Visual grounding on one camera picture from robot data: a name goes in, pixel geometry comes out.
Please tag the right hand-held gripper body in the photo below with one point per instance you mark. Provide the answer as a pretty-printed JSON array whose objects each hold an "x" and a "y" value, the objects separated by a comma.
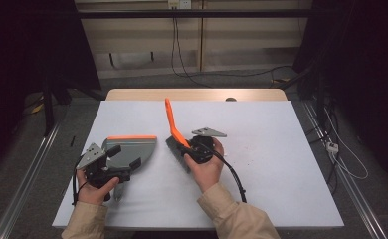
[{"x": 203, "y": 149}]

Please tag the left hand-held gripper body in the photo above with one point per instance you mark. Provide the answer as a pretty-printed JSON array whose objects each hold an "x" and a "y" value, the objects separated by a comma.
[{"x": 94, "y": 159}]

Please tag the grey dustpan with orange edge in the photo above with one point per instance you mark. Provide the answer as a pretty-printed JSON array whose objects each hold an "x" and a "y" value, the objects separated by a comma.
[{"x": 135, "y": 149}]

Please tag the orange brush with grey bristles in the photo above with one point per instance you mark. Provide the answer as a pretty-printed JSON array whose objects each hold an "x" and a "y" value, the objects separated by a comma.
[{"x": 173, "y": 124}]

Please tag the person's right hand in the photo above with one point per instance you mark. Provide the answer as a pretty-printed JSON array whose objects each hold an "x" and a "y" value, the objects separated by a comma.
[{"x": 208, "y": 174}]

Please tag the person's left hand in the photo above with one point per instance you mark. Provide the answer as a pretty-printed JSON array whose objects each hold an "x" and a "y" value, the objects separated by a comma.
[{"x": 92, "y": 195}]

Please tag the wooden table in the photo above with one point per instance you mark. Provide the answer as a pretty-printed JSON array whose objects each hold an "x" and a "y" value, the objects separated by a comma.
[{"x": 195, "y": 94}]

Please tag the black metal stand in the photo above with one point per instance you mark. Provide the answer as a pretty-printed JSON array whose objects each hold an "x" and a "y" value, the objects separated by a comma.
[{"x": 47, "y": 106}]

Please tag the white table cover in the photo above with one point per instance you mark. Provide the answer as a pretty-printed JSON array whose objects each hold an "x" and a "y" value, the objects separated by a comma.
[{"x": 265, "y": 186}]

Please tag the black horizontal bar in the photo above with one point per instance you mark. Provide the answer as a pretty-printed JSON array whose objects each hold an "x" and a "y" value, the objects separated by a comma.
[{"x": 195, "y": 13}]

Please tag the white power strip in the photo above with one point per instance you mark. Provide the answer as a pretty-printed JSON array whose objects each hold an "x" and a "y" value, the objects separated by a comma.
[{"x": 332, "y": 147}]

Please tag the aluminium floor rail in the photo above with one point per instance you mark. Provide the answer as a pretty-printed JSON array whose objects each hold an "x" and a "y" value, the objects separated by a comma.
[
  {"x": 348, "y": 186},
  {"x": 26, "y": 179}
]

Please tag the white wall socket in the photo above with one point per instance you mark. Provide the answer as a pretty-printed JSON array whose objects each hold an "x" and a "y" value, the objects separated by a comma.
[{"x": 179, "y": 4}]

